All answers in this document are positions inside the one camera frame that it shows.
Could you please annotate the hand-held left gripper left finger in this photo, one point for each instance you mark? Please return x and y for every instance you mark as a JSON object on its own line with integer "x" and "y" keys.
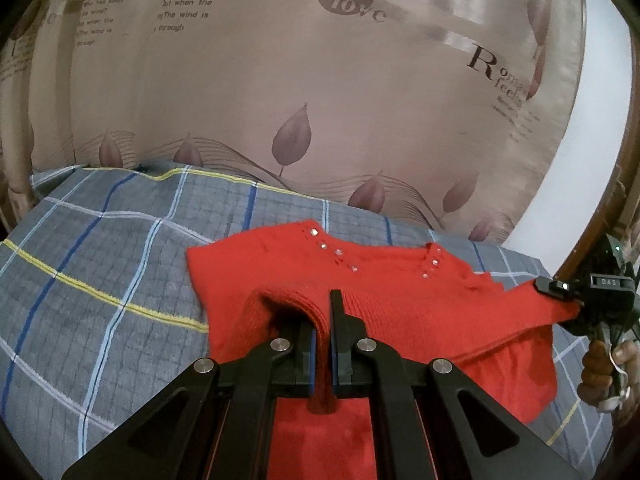
{"x": 311, "y": 355}

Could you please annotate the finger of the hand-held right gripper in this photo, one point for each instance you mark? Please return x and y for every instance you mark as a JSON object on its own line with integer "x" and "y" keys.
{"x": 552, "y": 287}

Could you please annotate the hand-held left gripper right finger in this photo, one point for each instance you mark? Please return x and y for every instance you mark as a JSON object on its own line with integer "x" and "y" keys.
{"x": 344, "y": 350}

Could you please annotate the red knit sweater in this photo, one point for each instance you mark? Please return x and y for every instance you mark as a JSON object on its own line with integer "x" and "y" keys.
{"x": 400, "y": 285}

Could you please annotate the person's right hand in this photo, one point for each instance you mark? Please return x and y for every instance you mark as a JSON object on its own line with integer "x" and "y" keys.
{"x": 597, "y": 367}

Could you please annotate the grey plaid blanket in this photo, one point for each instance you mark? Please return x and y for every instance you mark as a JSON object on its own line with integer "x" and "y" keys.
{"x": 100, "y": 260}

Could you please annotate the beige leaf print curtain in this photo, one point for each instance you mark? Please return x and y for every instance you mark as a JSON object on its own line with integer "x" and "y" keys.
{"x": 300, "y": 70}

